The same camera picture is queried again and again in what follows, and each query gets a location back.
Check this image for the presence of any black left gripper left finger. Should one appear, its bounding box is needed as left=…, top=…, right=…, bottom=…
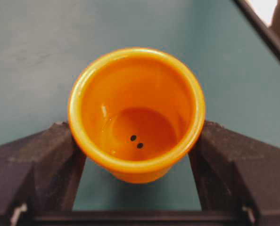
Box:
left=0, top=122, right=85, bottom=226

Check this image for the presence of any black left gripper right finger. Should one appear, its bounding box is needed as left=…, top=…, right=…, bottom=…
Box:
left=189, top=121, right=280, bottom=226

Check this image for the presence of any orange plastic cup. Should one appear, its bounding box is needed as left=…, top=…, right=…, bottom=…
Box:
left=68, top=48, right=206, bottom=184

